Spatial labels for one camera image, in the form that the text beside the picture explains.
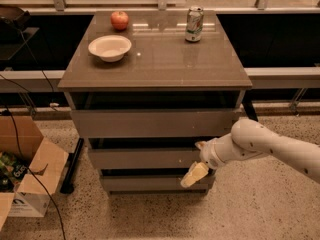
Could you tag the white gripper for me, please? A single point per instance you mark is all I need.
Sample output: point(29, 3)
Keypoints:
point(208, 155)

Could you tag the grey drawer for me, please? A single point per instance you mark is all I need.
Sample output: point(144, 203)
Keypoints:
point(143, 158)
point(143, 184)
point(153, 123)

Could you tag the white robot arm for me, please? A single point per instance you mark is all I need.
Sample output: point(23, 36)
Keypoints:
point(249, 139)

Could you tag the grey bottom drawer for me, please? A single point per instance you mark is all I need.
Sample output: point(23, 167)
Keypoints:
point(143, 184)

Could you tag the grey drawer cabinet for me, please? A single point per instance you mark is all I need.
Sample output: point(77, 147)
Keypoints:
point(161, 71)

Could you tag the grey top drawer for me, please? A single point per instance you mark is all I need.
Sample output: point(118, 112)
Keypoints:
point(153, 123)

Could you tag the black table leg right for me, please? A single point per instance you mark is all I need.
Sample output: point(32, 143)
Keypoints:
point(249, 110)

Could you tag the black table leg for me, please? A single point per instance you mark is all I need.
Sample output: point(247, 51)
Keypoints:
point(249, 110)
point(67, 184)

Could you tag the black table leg left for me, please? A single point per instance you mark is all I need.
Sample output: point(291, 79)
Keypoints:
point(67, 184)

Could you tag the white bowl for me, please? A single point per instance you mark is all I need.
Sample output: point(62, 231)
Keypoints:
point(110, 48)

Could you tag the green white soda can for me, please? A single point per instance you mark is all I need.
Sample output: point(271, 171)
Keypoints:
point(194, 24)

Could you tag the red apple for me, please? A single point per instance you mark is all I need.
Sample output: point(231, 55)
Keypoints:
point(119, 20)

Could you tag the cardboard box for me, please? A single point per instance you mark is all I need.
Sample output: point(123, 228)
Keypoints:
point(34, 162)

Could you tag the green snack bag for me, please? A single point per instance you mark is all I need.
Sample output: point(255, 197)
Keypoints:
point(12, 171)

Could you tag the black device on shelf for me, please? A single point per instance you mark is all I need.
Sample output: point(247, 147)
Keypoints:
point(13, 17)

